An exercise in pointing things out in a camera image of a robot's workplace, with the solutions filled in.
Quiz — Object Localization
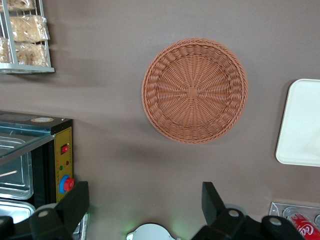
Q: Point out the grey wire display rack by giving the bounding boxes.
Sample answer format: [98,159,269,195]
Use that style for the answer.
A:
[0,0,56,75]

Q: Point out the brown round wicker basket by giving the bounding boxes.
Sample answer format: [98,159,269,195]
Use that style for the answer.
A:
[141,37,250,146]

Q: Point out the packaged bread slices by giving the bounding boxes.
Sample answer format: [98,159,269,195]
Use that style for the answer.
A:
[9,14,51,43]

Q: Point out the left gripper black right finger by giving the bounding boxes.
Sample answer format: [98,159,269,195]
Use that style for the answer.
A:
[189,181,305,240]

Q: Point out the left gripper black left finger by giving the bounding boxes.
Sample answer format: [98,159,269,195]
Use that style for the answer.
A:
[0,181,90,240]

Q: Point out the black food warmer appliance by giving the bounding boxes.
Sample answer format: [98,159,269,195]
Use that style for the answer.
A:
[0,111,88,240]

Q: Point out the cream plastic serving tray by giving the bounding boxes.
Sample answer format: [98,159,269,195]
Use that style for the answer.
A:
[274,78,320,168]

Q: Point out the red cola bottle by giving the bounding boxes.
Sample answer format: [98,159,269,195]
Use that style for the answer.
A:
[283,206,320,240]

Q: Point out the clear acrylic bottle rack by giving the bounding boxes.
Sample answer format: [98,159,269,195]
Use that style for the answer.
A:
[268,201,320,240]

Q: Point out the clear bag of rice snack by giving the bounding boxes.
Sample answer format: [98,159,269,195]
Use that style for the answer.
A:
[14,41,50,68]
[0,36,13,64]
[0,0,37,12]

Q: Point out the stainless steel pan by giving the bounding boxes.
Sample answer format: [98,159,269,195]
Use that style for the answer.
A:
[0,199,36,225]
[0,133,35,201]

